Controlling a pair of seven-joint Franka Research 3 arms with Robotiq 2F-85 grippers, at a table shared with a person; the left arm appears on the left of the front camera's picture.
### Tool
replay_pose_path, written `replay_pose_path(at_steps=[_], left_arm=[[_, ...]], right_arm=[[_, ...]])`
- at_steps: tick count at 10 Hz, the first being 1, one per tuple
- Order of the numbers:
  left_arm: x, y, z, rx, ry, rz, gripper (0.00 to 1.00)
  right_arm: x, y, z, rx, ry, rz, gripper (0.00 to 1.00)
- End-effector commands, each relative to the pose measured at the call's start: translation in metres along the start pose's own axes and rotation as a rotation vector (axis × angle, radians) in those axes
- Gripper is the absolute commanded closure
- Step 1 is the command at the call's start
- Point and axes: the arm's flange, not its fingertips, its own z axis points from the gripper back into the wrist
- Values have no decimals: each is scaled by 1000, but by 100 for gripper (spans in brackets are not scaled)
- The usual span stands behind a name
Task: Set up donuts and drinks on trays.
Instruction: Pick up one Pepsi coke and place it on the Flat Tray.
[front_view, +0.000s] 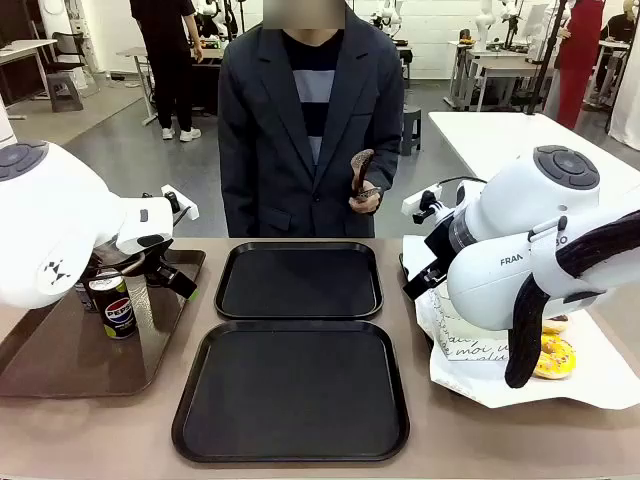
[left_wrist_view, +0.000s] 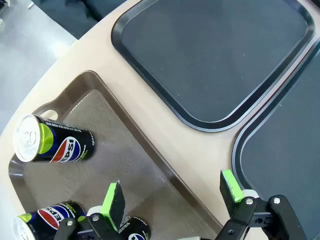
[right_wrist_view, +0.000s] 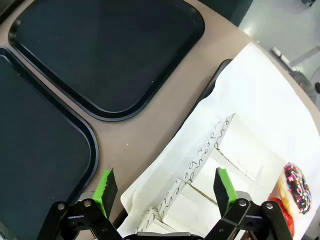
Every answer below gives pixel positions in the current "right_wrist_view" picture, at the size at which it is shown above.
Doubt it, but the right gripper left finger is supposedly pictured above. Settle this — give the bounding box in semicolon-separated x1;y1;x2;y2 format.
36;166;124;240

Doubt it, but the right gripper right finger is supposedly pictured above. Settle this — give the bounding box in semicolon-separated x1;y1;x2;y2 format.
204;167;294;240

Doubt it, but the grey metal chair base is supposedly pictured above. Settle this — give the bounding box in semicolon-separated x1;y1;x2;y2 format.
269;43;320;97

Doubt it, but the white paper sheet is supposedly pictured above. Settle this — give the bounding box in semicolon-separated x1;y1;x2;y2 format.
116;41;320;240

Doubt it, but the red glazed donut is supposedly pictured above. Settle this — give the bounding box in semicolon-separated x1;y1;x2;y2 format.
266;196;296;238

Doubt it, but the chocolate sprinkled donut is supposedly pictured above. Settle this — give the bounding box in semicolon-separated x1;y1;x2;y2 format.
277;161;313;216

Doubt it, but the black plastic serving tray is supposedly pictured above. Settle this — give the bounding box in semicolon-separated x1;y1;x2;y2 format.
7;0;206;122
0;46;100;240
196;59;234;106

